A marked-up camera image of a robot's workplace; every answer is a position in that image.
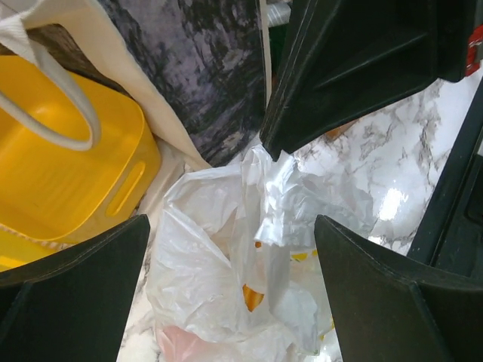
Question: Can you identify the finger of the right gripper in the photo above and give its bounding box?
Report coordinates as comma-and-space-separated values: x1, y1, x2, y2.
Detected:
260, 0, 475, 158

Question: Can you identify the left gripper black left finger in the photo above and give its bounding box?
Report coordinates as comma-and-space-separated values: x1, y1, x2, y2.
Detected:
1, 215, 150, 361

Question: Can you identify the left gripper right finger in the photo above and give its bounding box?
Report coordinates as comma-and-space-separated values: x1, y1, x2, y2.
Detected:
315, 215, 482, 361

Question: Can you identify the orange croissant bread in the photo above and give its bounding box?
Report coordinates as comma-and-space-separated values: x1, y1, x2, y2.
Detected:
242, 284, 265, 312

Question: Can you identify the white plastic grocery bag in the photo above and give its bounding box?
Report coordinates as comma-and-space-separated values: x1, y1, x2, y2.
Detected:
147, 146, 374, 361

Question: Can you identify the beige canvas tote bag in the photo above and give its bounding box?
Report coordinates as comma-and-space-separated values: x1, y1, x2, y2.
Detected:
0, 0, 272, 169

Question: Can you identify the yellow plastic tray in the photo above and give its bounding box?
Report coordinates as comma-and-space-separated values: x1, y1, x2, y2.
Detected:
1, 75, 162, 270

